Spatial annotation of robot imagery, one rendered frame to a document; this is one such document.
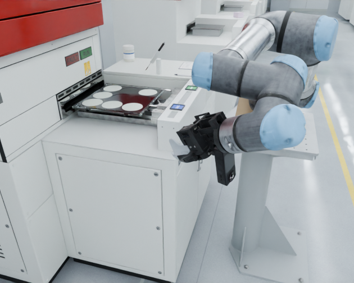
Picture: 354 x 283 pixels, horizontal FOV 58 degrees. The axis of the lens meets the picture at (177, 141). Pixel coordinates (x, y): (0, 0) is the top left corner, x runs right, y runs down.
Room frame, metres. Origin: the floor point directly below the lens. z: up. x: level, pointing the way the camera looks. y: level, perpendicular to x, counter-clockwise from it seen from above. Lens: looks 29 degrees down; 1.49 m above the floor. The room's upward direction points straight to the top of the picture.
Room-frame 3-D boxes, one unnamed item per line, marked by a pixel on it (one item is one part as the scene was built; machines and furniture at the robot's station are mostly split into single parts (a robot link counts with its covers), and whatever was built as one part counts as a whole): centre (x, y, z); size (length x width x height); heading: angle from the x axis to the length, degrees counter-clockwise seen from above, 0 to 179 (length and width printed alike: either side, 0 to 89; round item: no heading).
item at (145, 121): (1.44, 0.27, 0.84); 0.50 x 0.02 x 0.03; 74
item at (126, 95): (1.57, 0.29, 0.90); 0.34 x 0.34 x 0.01; 74
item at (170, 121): (1.41, -0.04, 0.89); 0.55 x 0.09 x 0.14; 164
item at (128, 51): (2.07, 0.31, 1.01); 0.07 x 0.07 x 0.10
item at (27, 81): (1.45, 0.56, 1.02); 0.82 x 0.03 x 0.40; 164
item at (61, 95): (1.62, 0.50, 0.96); 0.44 x 0.01 x 0.02; 164
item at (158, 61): (1.78, 0.12, 1.03); 0.06 x 0.04 x 0.13; 74
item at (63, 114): (1.62, 0.50, 0.89); 0.44 x 0.02 x 0.10; 164
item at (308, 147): (1.40, -0.44, 0.75); 0.45 x 0.44 x 0.13; 73
